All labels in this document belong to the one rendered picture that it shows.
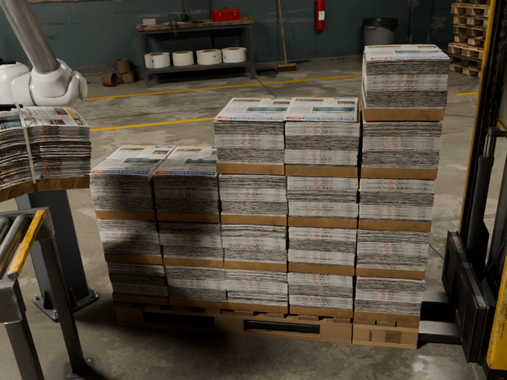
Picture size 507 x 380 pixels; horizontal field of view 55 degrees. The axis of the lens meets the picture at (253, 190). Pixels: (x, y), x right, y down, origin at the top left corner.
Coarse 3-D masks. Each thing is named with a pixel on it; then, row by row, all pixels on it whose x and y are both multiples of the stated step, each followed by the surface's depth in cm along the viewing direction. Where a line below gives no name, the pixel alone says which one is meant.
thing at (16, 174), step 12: (0, 120) 161; (0, 132) 150; (0, 144) 151; (12, 144) 153; (0, 156) 153; (12, 156) 155; (0, 168) 154; (12, 168) 156; (0, 180) 156; (12, 180) 157; (24, 180) 159
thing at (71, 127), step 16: (32, 112) 170; (48, 112) 173; (64, 112) 175; (48, 128) 157; (64, 128) 159; (80, 128) 162; (48, 144) 159; (64, 144) 161; (80, 144) 164; (48, 160) 161; (64, 160) 163; (80, 160) 166; (48, 176) 162; (64, 176) 165; (80, 176) 168
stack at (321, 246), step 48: (96, 192) 216; (144, 192) 212; (192, 192) 209; (240, 192) 205; (288, 192) 201; (336, 192) 198; (144, 240) 222; (192, 240) 218; (240, 240) 213; (288, 240) 220; (336, 240) 206; (144, 288) 234; (192, 288) 229; (240, 288) 224; (288, 288) 225; (336, 288) 215; (288, 336) 231; (336, 336) 226
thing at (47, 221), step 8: (32, 208) 189; (40, 208) 189; (48, 208) 190; (0, 216) 184; (8, 216) 184; (16, 216) 184; (32, 216) 186; (48, 216) 188; (48, 224) 188; (40, 232) 189; (48, 232) 189; (40, 240) 190
